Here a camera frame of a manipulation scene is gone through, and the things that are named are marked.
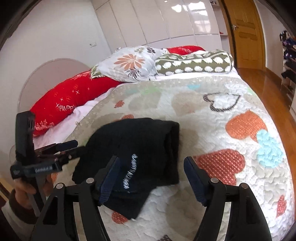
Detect person's left forearm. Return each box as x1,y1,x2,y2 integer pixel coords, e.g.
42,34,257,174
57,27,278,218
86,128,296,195
1,195,47,234

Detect black pants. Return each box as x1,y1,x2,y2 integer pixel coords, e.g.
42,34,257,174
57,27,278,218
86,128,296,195
72,118,180,220

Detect white floral pillow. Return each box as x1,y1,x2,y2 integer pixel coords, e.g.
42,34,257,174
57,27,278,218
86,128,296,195
90,46,167,83

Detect heart print quilt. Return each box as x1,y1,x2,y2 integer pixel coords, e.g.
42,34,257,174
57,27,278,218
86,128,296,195
50,75,293,241

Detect white round headboard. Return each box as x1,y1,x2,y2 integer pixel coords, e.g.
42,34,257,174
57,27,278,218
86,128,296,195
18,58,90,116

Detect person's left hand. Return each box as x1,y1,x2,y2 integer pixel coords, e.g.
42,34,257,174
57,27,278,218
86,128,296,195
13,175,54,209

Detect green dotted pillow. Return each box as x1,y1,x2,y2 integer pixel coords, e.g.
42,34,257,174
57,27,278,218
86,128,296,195
154,49,234,76

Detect small red pillow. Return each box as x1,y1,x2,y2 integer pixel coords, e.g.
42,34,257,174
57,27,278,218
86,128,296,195
166,46,206,56

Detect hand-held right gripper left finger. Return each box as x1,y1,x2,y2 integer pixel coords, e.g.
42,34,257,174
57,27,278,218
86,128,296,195
31,156,121,241

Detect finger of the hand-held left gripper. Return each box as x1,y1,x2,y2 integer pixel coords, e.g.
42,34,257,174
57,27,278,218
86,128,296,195
54,146,86,163
35,140,79,154

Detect glossy white wardrobe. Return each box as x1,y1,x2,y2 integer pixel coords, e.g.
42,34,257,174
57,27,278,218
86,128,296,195
95,0,221,48

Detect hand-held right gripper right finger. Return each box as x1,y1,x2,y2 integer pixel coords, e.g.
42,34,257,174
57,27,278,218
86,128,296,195
184,156,272,241

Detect cluttered storage rack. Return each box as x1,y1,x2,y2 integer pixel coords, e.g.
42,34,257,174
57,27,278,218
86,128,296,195
279,30,296,109

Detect wooden door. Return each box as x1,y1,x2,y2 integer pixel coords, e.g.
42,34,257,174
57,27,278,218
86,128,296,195
222,0,265,70

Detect large red pillow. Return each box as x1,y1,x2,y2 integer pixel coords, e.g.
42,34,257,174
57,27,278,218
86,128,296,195
30,71,123,137

